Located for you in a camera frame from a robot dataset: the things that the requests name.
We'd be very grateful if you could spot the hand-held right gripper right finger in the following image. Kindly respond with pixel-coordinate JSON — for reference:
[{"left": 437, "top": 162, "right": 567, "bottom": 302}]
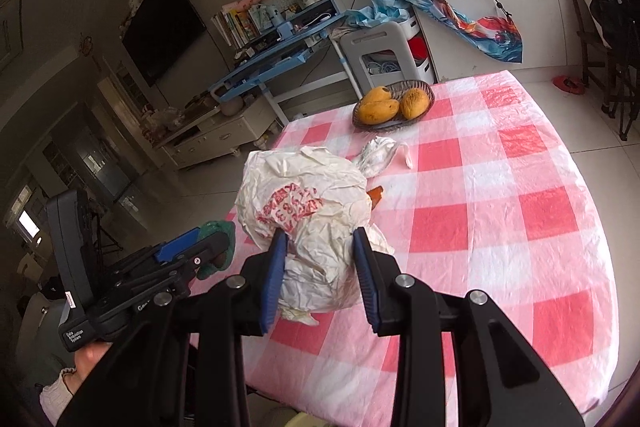
[{"left": 351, "top": 227, "right": 586, "bottom": 427}]

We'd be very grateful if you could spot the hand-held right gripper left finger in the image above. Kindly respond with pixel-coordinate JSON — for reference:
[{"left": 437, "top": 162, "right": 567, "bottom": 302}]
[{"left": 57, "top": 229, "right": 290, "bottom": 427}]

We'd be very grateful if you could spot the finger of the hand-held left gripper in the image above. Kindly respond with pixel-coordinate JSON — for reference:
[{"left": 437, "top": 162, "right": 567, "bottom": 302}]
[
  {"left": 156, "top": 228, "right": 202, "bottom": 264},
  {"left": 160, "top": 231, "right": 230, "bottom": 280}
]

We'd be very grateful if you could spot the green packet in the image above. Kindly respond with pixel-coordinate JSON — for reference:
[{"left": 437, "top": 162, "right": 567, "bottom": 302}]
[{"left": 196, "top": 219, "right": 237, "bottom": 280}]

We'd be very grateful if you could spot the red printed paper wrapper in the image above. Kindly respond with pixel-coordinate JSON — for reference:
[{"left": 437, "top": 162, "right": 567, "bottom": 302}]
[{"left": 235, "top": 146, "right": 396, "bottom": 327}]

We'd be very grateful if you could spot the person's left forearm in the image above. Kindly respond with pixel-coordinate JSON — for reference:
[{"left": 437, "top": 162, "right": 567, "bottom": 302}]
[{"left": 39, "top": 367, "right": 81, "bottom": 427}]

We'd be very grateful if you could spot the person's left hand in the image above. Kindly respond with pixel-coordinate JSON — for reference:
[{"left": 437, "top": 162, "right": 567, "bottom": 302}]
[{"left": 74, "top": 341, "right": 115, "bottom": 383}]

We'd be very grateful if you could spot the white television cabinet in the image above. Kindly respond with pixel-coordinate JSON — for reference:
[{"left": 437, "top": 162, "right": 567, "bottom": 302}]
[{"left": 154, "top": 94, "right": 286, "bottom": 170}]

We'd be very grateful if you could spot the clear plastic bag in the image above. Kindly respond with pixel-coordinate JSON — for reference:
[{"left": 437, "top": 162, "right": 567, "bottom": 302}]
[{"left": 150, "top": 107, "right": 186, "bottom": 132}]

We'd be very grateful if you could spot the white plastic bag with tissues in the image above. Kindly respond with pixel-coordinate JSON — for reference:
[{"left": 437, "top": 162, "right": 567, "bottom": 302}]
[{"left": 357, "top": 137, "right": 413, "bottom": 175}]

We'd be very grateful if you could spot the pink kettlebell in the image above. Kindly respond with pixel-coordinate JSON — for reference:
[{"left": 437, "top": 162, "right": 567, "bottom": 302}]
[{"left": 220, "top": 94, "right": 246, "bottom": 116}]

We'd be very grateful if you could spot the pink checked tablecloth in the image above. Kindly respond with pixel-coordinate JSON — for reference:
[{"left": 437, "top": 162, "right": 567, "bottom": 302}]
[{"left": 187, "top": 69, "right": 621, "bottom": 427}]

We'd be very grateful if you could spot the yellow mango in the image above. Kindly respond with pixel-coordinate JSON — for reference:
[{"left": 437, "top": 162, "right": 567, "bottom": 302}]
[
  {"left": 357, "top": 86, "right": 401, "bottom": 126},
  {"left": 400, "top": 88, "right": 430, "bottom": 120}
]

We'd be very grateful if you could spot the blue study desk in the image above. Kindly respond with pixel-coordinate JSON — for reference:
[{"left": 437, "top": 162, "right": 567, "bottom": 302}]
[{"left": 209, "top": 0, "right": 361, "bottom": 128}]

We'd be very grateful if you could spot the dark woven fruit basket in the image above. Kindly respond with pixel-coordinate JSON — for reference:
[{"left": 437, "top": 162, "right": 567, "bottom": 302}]
[{"left": 351, "top": 79, "right": 436, "bottom": 131}]

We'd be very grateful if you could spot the black flat television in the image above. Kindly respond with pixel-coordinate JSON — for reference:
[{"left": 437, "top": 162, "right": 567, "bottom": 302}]
[{"left": 121, "top": 0, "right": 207, "bottom": 88}]

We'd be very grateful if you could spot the row of books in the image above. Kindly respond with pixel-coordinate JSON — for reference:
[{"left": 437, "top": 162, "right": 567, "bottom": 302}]
[{"left": 211, "top": 4, "right": 271, "bottom": 48}]

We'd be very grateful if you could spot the white plastic stool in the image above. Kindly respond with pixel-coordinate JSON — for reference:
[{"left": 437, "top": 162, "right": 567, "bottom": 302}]
[{"left": 340, "top": 21, "right": 418, "bottom": 100}]

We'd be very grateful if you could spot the white storage box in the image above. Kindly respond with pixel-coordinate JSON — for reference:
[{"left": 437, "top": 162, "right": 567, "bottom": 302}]
[{"left": 404, "top": 19, "right": 435, "bottom": 80}]

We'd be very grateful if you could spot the dark wooden chair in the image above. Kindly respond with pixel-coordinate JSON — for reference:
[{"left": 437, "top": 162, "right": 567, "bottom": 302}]
[{"left": 550, "top": 0, "right": 621, "bottom": 105}]

